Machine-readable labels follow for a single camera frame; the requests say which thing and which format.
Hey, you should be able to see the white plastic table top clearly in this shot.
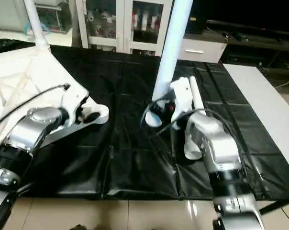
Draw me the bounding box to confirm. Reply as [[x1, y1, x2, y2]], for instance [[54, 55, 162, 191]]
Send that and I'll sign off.
[[0, 45, 110, 150]]

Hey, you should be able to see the black plastic mat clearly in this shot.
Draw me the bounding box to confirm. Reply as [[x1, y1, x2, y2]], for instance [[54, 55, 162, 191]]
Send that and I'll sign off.
[[0, 41, 289, 201]]

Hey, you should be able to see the white drawer unit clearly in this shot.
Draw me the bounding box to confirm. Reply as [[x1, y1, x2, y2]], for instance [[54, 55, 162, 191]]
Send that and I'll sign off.
[[178, 37, 228, 63]]

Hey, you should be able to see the white glass door cabinet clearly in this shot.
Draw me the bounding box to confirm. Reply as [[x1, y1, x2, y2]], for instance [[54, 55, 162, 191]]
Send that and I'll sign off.
[[75, 0, 174, 56]]

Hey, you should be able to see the white side board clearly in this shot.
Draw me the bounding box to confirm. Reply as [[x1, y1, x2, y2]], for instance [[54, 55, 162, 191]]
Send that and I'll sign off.
[[223, 64, 289, 179]]

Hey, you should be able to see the teal small stool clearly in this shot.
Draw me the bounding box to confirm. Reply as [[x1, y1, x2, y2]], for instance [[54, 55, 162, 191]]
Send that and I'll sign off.
[[25, 21, 50, 36]]

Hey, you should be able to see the grey metal storage rack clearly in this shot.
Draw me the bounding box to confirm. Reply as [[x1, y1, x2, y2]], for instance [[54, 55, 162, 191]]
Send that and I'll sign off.
[[39, 2, 71, 32]]

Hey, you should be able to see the black metal table leg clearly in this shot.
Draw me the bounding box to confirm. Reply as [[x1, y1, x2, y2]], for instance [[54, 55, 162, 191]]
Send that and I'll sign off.
[[259, 198, 289, 214]]

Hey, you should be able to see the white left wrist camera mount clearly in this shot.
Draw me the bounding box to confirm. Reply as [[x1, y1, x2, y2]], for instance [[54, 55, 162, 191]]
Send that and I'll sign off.
[[60, 86, 90, 128]]

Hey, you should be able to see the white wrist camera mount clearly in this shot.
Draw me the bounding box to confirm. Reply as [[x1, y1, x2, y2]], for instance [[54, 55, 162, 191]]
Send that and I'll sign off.
[[169, 77, 193, 127], [60, 86, 90, 128]]

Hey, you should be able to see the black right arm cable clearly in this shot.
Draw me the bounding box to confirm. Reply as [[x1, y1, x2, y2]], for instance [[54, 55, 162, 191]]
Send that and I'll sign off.
[[140, 98, 222, 140]]

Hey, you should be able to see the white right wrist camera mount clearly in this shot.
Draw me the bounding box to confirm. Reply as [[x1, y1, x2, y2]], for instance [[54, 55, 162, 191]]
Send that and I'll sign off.
[[169, 77, 193, 127]]

